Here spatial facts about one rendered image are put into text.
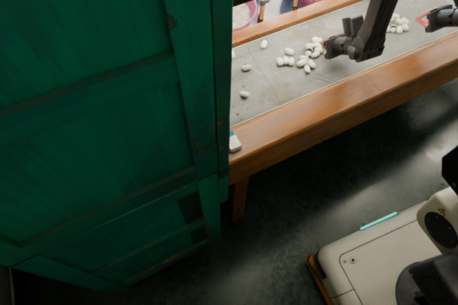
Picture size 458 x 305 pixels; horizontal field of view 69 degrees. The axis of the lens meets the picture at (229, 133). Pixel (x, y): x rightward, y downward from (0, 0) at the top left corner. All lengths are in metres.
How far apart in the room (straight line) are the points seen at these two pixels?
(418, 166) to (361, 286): 0.86
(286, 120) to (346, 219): 0.87
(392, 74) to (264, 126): 0.49
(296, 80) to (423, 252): 0.86
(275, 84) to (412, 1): 0.74
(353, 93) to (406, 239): 0.68
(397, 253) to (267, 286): 0.57
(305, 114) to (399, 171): 1.03
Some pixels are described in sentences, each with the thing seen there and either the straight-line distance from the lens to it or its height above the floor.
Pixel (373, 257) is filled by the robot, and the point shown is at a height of 0.28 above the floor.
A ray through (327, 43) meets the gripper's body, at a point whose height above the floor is 0.84.
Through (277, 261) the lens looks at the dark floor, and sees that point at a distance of 1.68.
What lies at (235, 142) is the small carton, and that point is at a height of 0.78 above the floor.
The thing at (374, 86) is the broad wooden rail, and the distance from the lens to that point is 1.22.
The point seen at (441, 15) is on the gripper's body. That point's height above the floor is 0.90.
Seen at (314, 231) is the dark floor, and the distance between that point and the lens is 1.74.
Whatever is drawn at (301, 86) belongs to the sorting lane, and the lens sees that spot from 1.17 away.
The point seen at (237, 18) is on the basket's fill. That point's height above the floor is 0.73.
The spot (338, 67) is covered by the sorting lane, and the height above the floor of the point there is 0.74.
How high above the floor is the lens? 1.64
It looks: 60 degrees down
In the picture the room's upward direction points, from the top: 1 degrees clockwise
